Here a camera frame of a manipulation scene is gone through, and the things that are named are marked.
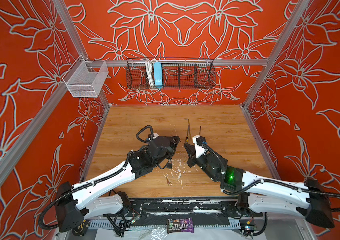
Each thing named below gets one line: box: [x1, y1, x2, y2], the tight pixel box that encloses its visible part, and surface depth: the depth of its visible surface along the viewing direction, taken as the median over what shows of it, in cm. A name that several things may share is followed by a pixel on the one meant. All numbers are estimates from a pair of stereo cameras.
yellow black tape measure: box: [72, 220, 91, 237], surface depth 67 cm
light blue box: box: [153, 62, 163, 86], surface depth 91 cm
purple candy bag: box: [166, 217, 194, 234], surface depth 69 cm
